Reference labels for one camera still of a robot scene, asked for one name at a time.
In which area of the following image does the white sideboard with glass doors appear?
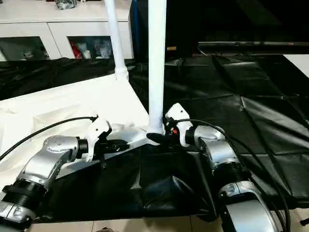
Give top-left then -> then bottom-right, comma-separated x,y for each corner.
0,0 -> 136,61

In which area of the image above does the white plastic table leg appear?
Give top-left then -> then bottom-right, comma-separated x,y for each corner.
146,0 -> 168,135
103,0 -> 130,81

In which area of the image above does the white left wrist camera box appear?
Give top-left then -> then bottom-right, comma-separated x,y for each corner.
82,118 -> 113,163

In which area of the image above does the black work mat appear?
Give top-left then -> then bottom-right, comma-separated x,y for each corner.
0,54 -> 309,223

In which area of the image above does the white plastic table top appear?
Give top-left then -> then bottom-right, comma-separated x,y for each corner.
0,74 -> 163,191

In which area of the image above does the clear glass ornament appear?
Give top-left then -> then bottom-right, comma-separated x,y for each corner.
55,0 -> 78,10

